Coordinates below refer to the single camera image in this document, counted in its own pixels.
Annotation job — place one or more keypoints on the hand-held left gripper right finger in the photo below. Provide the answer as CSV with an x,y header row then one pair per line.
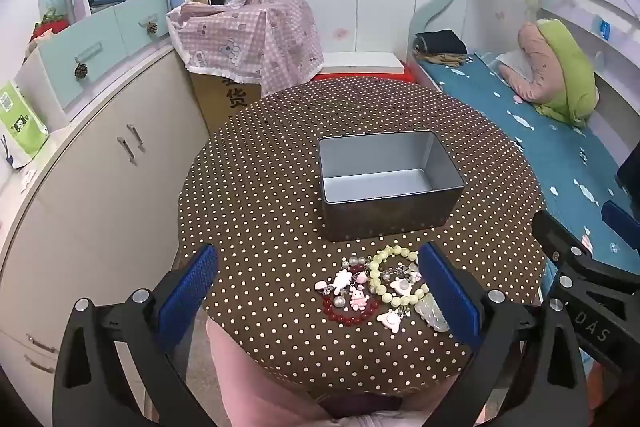
x,y
450,302

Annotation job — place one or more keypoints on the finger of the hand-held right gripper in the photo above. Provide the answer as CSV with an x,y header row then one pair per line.
x,y
555,234
620,222

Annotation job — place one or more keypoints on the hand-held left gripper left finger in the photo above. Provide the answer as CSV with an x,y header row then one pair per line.
x,y
192,292

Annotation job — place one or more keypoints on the grey metal tin box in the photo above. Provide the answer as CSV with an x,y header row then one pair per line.
x,y
390,212

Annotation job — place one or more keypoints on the translucent white pendant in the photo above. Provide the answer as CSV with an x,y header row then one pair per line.
x,y
432,317

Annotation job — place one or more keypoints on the blue bed sheet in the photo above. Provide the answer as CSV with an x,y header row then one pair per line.
x,y
550,147

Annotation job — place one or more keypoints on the person's legs in pink trousers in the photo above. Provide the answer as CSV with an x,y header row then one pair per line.
x,y
250,382

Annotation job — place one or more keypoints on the green plush blanket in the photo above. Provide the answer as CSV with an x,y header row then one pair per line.
x,y
572,67

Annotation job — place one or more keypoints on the pink pillow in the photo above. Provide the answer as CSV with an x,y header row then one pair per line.
x,y
532,57

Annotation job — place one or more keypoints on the cardboard box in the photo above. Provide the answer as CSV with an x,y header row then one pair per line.
x,y
220,99

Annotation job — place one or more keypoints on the folded tan clothes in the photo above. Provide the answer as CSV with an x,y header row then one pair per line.
x,y
442,59

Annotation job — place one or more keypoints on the folded dark clothes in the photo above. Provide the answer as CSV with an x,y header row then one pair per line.
x,y
440,41

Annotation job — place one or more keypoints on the green packet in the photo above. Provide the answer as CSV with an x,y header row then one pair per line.
x,y
20,122

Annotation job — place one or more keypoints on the white flat box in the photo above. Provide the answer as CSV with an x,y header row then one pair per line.
x,y
357,62

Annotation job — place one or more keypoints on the pink checked cloth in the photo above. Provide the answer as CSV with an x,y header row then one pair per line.
x,y
250,37

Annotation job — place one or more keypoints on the white drawer cabinet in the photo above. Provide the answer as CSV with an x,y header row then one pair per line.
x,y
35,77

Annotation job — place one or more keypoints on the teal drawer with pinecone knob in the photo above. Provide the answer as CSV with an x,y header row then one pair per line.
x,y
140,19
80,47

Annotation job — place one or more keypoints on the pale pink butterfly sticker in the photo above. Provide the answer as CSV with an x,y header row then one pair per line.
x,y
341,33

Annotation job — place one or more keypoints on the red cloth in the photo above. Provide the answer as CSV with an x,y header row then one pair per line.
x,y
50,31

